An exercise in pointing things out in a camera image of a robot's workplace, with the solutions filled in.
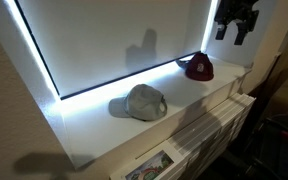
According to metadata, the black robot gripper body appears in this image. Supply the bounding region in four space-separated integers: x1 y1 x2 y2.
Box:
213 0 260 26

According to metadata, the white roller blind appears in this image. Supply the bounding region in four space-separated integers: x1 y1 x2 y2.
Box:
14 0 214 101

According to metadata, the rounded gray cap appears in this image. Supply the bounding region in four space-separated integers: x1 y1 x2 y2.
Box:
108 83 168 122

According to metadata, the white box lower left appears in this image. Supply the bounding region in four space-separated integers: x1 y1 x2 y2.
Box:
109 139 189 180

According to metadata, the black equipment with red part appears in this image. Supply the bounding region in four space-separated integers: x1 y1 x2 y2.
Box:
247 113 288 180

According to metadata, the maroon cap with logo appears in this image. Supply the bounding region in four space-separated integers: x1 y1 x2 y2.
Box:
184 51 215 82

